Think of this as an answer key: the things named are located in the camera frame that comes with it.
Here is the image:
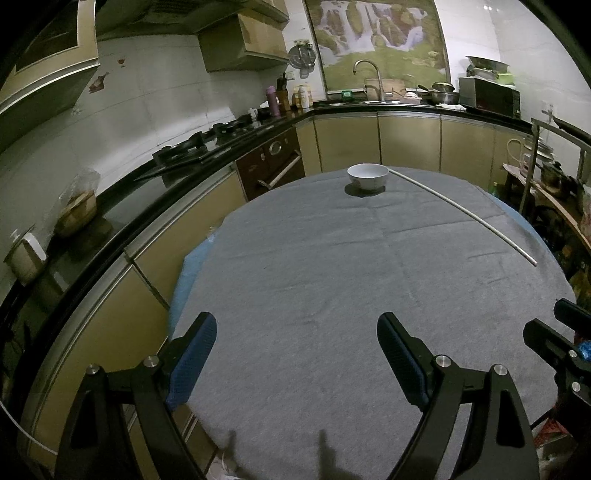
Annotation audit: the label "dark cooking pot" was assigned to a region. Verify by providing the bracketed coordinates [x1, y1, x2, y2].
[541, 161, 575, 199]

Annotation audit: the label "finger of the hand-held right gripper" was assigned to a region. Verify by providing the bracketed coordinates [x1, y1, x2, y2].
[553, 299, 591, 340]
[523, 318, 591, 402]

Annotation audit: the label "grey tablecloth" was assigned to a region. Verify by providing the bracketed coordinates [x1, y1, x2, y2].
[168, 165, 578, 480]

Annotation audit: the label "waterfall wall poster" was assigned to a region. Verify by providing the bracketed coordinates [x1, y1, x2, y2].
[304, 0, 451, 90]

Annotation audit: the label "white rod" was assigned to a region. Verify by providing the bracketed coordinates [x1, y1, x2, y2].
[390, 168, 539, 267]

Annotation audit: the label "black gas stove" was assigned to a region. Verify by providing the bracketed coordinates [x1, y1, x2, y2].
[152, 115, 259, 164]

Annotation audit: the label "white bowl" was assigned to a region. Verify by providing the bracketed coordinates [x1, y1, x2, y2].
[347, 163, 389, 193]

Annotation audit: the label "beige base cabinets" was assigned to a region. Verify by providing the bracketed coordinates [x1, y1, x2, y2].
[0, 111, 532, 467]

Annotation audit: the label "hanging metal strainer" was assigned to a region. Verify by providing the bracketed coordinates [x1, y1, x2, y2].
[288, 41, 317, 70]

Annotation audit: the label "framed wall cabinet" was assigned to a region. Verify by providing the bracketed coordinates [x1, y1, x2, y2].
[0, 0, 100, 121]

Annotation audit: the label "beige wall cabinet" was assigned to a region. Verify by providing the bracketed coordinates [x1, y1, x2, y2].
[198, 0, 291, 72]

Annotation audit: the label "clear plastic jug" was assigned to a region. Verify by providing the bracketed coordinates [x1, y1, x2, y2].
[505, 137, 539, 174]

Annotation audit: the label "chrome faucet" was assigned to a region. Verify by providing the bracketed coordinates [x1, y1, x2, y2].
[353, 59, 385, 103]

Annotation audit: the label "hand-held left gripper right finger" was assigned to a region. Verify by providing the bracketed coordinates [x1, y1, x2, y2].
[376, 312, 541, 480]

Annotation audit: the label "dark built-in oven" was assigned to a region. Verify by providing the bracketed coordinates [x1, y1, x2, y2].
[236, 127, 306, 201]

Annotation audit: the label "metal shelf rack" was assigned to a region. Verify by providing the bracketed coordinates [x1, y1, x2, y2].
[501, 117, 591, 296]

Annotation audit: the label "metal pot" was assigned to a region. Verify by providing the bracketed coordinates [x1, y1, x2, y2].
[429, 82, 461, 106]

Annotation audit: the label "silver microwave oven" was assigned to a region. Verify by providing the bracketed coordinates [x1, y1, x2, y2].
[458, 76, 521, 118]

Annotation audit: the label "range hood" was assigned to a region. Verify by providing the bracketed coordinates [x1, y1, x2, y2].
[95, 0, 204, 40]

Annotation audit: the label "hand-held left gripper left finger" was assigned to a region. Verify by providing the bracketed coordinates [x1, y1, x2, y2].
[55, 311, 219, 480]

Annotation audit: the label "metal basin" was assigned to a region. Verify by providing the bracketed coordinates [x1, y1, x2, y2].
[465, 55, 513, 84]

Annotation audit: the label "clear bag with brown contents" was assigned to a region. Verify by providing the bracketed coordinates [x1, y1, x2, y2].
[54, 167, 100, 238]

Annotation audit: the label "white container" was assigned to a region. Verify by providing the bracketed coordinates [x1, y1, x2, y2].
[4, 231, 49, 285]

